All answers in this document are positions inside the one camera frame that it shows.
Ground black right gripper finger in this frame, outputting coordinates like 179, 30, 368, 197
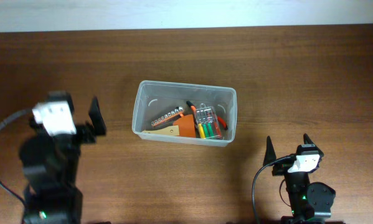
263, 136, 276, 166
303, 133, 324, 170

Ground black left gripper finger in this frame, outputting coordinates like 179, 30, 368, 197
46, 91, 74, 112
88, 96, 106, 136

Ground red handled cutting pliers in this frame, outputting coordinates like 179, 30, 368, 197
217, 116, 228, 130

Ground clear case coloured screwdrivers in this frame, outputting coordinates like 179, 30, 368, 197
194, 103, 222, 139

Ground red socket rail with sockets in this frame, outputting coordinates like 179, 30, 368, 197
151, 106, 184, 127

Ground orange scraper wooden handle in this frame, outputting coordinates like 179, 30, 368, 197
143, 114, 196, 138

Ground black orange long-nose pliers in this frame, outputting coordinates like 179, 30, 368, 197
177, 101, 196, 116

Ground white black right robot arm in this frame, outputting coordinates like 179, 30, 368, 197
263, 134, 336, 224

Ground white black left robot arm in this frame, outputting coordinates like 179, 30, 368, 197
19, 91, 106, 223

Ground clear plastic container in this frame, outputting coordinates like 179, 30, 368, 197
132, 80, 237, 147

